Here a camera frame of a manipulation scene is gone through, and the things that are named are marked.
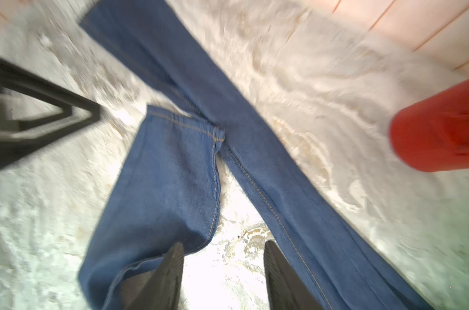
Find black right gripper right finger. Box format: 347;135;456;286
264;240;323;310

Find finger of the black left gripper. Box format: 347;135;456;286
0;58;102;170

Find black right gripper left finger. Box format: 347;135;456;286
123;242;185;309

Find blue denim trousers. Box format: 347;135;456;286
77;0;435;310

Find red metal pencil cup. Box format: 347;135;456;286
388;79;469;173

